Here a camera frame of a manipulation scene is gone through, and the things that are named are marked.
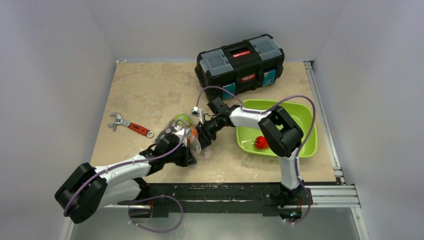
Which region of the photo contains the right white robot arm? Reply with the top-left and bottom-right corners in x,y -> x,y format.
195,97 -> 306,204

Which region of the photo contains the red handled adjustable wrench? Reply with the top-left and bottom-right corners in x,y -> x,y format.
107,112 -> 155,138

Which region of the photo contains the green plastic tray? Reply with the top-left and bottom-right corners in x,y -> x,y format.
236,99 -> 314,157

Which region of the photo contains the orange fake fruit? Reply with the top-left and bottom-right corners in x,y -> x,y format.
188,126 -> 199,141

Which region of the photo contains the clear zip top bag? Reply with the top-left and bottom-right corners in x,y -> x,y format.
153,112 -> 212,161

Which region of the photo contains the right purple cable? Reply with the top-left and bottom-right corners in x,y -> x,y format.
196,86 -> 317,226

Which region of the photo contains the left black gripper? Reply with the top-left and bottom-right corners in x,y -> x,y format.
164,141 -> 196,167

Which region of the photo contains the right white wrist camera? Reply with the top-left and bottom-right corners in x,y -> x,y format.
191,106 -> 203,118

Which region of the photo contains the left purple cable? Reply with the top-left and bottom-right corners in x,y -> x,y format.
62,119 -> 188,234

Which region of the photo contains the purple cable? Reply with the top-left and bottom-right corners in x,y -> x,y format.
196,86 -> 317,226
62,119 -> 188,234

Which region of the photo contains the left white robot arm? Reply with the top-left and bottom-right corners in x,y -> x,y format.
54,133 -> 197,224

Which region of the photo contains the black metal base frame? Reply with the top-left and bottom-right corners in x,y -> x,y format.
102,181 -> 360,220

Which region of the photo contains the green fake apple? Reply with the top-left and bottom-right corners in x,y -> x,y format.
174,113 -> 193,127

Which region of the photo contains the black plastic toolbox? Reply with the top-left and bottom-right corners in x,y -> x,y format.
194,34 -> 285,101

